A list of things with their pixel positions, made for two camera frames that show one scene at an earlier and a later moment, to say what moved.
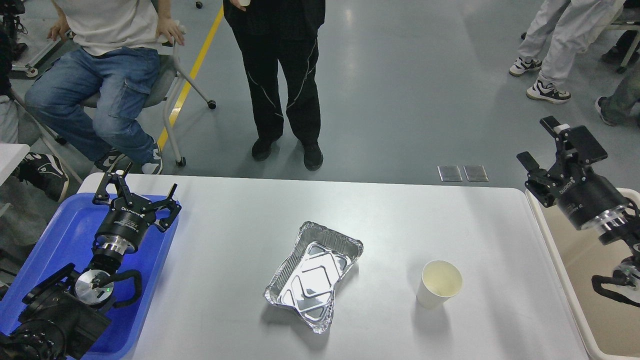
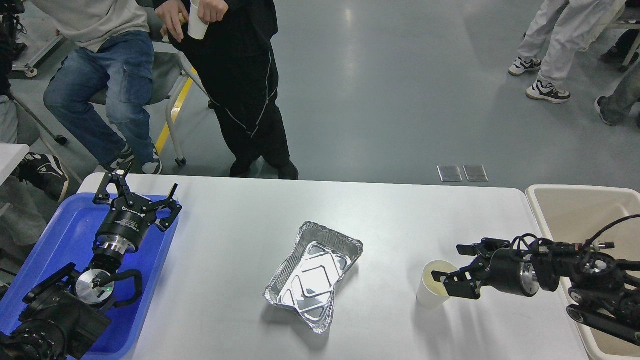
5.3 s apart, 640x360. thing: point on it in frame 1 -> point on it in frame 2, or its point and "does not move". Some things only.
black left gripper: [122, 229] does not move
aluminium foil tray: [304, 281] does not move
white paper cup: [440, 281] does not move
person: [278, 39] -> [234, 63]
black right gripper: [590, 201] -> [511, 272]
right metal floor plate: [476, 173] does not move
